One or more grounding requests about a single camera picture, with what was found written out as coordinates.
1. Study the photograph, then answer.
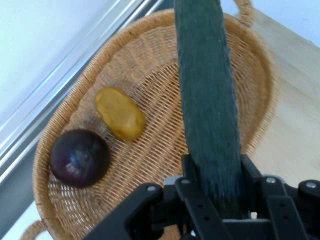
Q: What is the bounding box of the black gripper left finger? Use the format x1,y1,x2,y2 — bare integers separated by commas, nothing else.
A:
82,154,233,240

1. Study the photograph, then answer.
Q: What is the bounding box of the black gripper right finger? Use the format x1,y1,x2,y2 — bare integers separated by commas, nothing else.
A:
238,153,320,240

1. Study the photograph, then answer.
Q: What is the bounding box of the dark green cucumber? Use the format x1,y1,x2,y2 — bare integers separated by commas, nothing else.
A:
173,0,247,220

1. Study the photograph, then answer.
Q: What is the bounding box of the dark purple onion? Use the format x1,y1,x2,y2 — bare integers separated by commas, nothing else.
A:
49,129,110,189

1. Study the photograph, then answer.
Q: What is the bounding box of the yellow potato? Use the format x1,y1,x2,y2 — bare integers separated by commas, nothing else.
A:
94,86,146,142

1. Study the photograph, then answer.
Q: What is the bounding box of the woven wicker basket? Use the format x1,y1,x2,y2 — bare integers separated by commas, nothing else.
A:
19,0,280,240

